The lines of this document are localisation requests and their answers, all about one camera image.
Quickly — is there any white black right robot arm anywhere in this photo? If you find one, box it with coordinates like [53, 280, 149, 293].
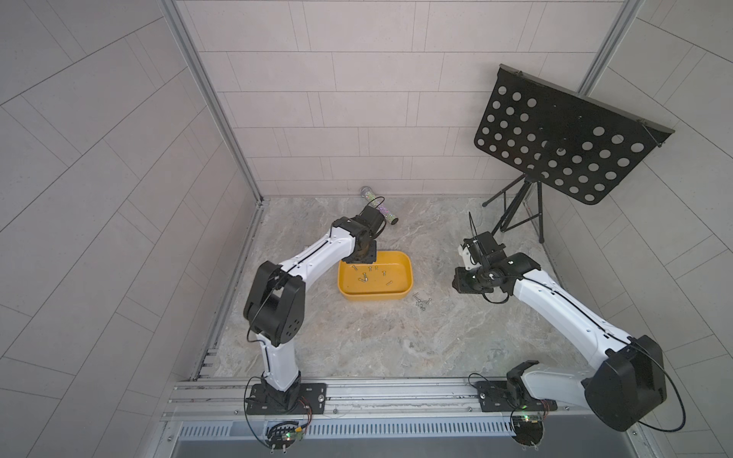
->
[452, 247, 677, 431]

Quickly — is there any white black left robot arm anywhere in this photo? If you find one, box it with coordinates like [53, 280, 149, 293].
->
[244, 209, 387, 402]

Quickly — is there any yellow plastic storage box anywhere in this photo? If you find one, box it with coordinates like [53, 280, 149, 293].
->
[338, 251, 414, 302]

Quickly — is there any rhinestone silver microphone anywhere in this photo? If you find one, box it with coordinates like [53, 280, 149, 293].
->
[360, 186, 399, 225]

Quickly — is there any silver screw cluster screw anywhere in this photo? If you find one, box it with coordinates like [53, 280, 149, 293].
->
[413, 294, 431, 311]

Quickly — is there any right green circuit board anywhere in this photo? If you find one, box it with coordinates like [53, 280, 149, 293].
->
[511, 413, 544, 448]

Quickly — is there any green circuit board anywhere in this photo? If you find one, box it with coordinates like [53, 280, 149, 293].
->
[511, 413, 544, 448]
[265, 421, 305, 453]

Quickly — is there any black perforated music stand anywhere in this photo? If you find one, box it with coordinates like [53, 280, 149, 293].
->
[473, 65, 674, 232]

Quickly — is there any left green circuit board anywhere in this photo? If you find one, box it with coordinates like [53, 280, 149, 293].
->
[265, 421, 305, 453]

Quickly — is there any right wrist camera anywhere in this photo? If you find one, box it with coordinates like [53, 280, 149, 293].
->
[459, 231, 507, 270]

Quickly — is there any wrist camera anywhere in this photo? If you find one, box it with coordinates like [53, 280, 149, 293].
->
[354, 204, 387, 239]
[459, 231, 507, 270]

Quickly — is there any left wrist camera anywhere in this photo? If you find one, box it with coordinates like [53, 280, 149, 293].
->
[354, 204, 387, 239]

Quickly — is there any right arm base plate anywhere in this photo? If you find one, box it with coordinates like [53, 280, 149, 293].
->
[471, 379, 557, 413]

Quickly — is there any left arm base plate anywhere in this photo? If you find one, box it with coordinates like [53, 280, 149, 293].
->
[244, 383, 328, 415]

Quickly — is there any aluminium rail frame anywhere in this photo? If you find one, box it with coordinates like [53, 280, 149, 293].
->
[136, 374, 660, 458]

